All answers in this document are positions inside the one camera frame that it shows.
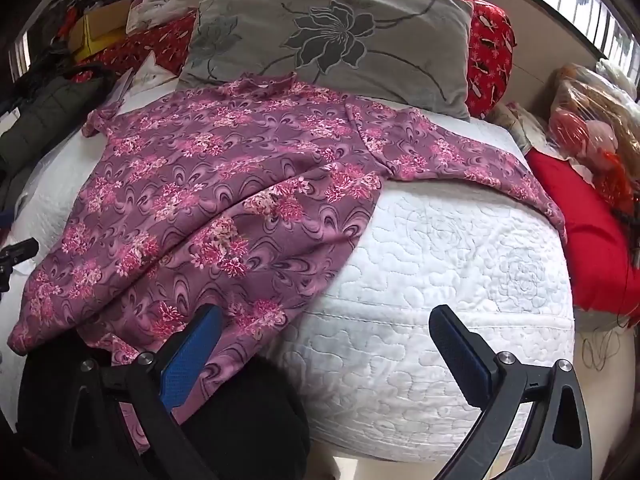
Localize purple floral shirt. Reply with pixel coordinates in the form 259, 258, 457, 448
6, 71, 569, 453

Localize black garment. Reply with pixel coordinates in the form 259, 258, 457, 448
17, 330, 310, 479

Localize dark green padded jacket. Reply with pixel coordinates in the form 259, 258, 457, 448
1, 65, 115, 211

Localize white quilted mattress cover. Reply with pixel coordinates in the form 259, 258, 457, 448
0, 79, 576, 466

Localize red cushion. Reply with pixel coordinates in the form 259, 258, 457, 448
525, 148, 639, 322

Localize white paper sheets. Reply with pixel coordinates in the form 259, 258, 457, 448
104, 51, 177, 105

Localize yellow cardboard box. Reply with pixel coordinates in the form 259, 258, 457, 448
67, 0, 131, 62

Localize white plastic bag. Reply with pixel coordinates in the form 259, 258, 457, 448
125, 0, 190, 36

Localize doll in plastic wrap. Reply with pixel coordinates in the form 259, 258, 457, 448
548, 64, 639, 218

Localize red patterned quilt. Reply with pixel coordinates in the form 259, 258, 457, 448
79, 0, 516, 119

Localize grey flower pillow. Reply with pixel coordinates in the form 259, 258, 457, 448
179, 0, 473, 120

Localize window with bars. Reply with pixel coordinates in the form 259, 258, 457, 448
542, 0, 639, 84

